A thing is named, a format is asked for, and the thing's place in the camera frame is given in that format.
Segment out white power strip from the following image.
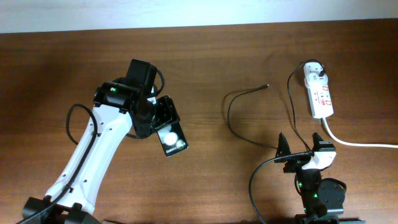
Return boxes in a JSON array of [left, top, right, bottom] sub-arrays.
[[307, 84, 334, 119]]

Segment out white power strip cord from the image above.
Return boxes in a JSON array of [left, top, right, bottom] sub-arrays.
[[321, 117, 398, 149]]

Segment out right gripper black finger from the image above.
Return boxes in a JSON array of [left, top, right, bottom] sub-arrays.
[[312, 132, 324, 152], [275, 133, 291, 157]]

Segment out white USB charger plug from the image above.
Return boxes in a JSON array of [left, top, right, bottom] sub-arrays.
[[303, 62, 328, 88]]

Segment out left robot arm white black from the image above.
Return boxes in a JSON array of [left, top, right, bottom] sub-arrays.
[[21, 59, 188, 223]]

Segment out black charger cable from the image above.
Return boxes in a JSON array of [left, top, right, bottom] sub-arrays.
[[227, 59, 326, 152]]

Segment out black Galaxy flip phone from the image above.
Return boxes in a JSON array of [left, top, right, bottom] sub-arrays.
[[157, 123, 189, 157]]

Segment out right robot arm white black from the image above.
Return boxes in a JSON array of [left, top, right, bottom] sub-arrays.
[[275, 133, 347, 223]]

